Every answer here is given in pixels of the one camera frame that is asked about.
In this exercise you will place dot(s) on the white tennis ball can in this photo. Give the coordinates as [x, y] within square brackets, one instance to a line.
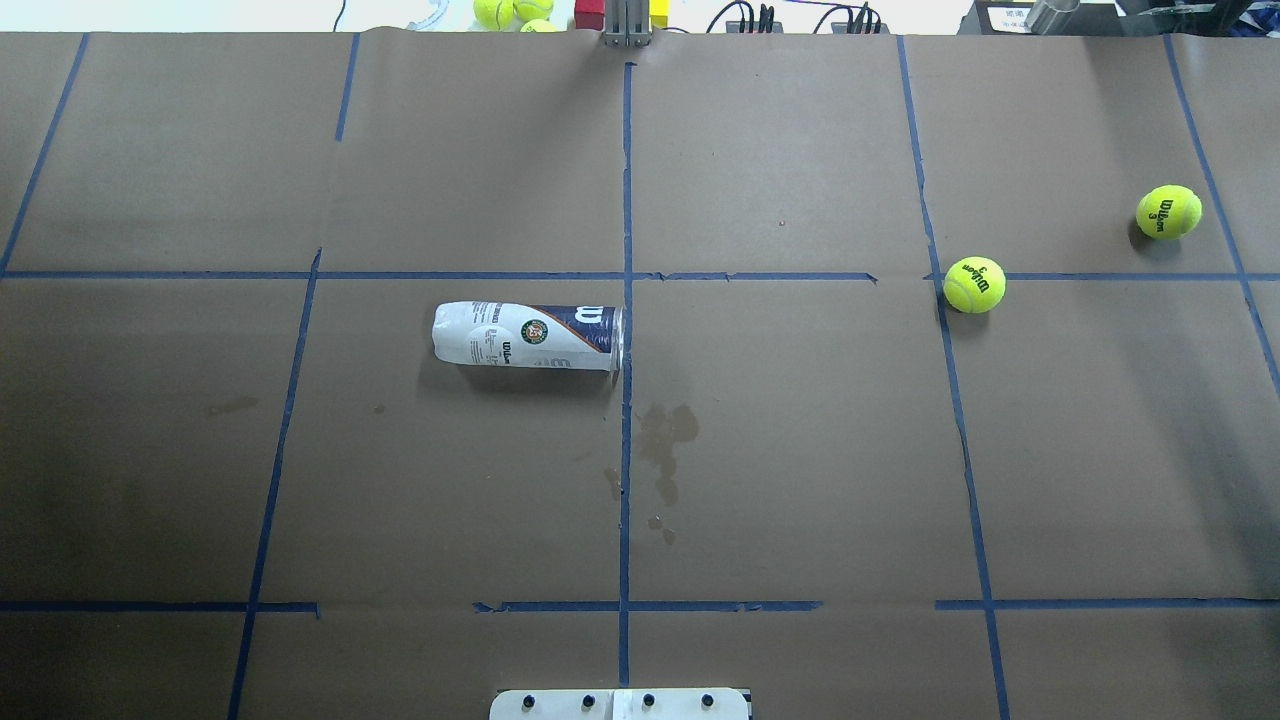
[587, 338]

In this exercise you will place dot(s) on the yellow tennis ball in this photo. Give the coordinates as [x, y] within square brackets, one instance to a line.
[1169, 212]
[974, 285]

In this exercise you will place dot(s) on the spare tennis ball three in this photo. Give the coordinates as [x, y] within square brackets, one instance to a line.
[539, 26]

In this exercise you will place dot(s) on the spare tennis ball two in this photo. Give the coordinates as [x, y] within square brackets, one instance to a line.
[528, 10]

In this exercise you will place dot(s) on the red cube block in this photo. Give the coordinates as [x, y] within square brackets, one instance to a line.
[589, 14]

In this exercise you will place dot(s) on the yellow cube block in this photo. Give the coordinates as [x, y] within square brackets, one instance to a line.
[659, 13]

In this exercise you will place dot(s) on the white camera mast with base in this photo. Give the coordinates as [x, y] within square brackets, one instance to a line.
[624, 703]

